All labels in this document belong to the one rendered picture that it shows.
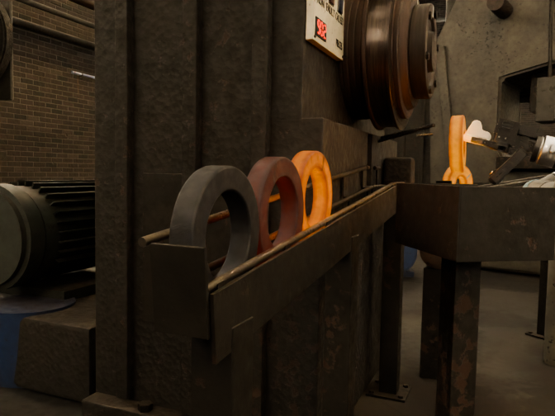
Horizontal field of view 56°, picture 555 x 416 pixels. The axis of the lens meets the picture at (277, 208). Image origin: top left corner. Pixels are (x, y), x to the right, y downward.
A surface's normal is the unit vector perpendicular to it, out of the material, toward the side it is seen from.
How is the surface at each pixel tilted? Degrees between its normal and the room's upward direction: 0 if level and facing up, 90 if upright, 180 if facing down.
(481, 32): 90
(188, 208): 65
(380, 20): 78
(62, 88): 90
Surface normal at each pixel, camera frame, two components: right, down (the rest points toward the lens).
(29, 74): 0.92, 0.04
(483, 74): -0.60, 0.04
